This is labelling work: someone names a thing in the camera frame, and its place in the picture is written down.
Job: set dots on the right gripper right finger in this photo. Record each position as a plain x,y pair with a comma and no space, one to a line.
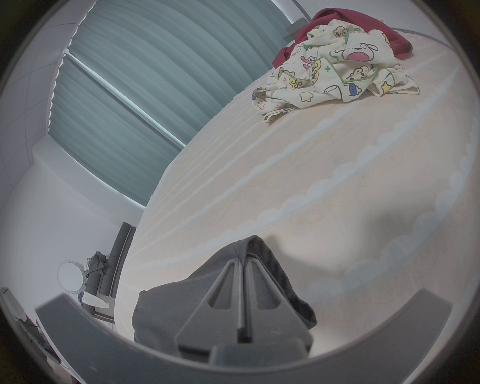
273,318

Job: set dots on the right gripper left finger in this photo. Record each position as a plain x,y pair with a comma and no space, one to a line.
217,318

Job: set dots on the black T-shirt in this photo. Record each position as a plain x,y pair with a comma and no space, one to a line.
165,311

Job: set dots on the bed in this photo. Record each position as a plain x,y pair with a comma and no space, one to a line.
300,180

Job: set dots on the black chest of drawers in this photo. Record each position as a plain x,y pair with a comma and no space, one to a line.
116,262

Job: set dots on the dark grey garment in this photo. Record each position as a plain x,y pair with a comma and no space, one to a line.
97,262

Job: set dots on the round white mirror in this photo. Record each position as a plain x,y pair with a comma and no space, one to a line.
70,276

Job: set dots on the blue-green curtain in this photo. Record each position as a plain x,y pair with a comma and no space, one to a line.
187,56
112,150

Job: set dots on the white printed pyjama top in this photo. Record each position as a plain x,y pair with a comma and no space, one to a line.
337,71

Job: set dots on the grey bedside table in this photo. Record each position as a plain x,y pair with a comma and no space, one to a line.
298,26

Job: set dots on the dark red garment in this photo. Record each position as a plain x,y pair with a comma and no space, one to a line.
348,17

